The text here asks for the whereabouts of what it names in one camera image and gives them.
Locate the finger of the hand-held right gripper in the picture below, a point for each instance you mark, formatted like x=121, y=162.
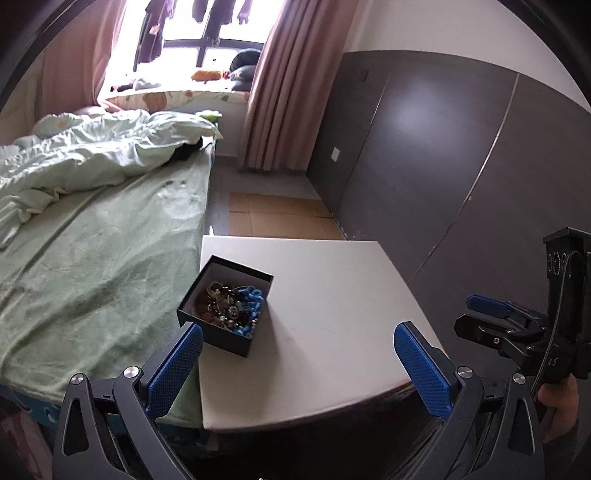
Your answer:
x=485, y=304
x=489, y=332

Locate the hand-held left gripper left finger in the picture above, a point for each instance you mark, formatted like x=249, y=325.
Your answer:
x=178, y=369

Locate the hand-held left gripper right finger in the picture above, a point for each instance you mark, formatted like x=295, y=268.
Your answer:
x=420, y=364

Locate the black jewelry box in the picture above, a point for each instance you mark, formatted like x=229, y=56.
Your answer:
x=221, y=339

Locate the person's right hand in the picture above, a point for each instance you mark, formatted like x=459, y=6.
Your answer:
x=561, y=406

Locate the green bed sheet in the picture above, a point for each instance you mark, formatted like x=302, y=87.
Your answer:
x=92, y=277

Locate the flat cardboard sheet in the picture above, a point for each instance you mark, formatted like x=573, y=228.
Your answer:
x=277, y=217

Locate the black cloth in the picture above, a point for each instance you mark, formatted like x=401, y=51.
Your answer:
x=184, y=152

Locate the light green quilt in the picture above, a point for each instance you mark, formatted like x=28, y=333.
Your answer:
x=92, y=147

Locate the patterned window cushion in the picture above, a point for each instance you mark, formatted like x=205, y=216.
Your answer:
x=175, y=98

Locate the pink pillow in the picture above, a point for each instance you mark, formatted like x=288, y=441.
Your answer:
x=90, y=110

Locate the pink curtain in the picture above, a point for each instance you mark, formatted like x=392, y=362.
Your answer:
x=286, y=92
x=92, y=60

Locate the orange plush toy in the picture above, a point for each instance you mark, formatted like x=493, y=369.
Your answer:
x=210, y=74

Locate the dark blue pillow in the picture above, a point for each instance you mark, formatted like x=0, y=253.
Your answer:
x=244, y=64

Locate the purple hanging garment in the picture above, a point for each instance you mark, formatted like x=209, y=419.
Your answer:
x=154, y=37

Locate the dark hanging garments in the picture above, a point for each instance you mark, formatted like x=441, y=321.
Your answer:
x=217, y=18

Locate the white wall socket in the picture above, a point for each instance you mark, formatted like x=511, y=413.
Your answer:
x=336, y=154

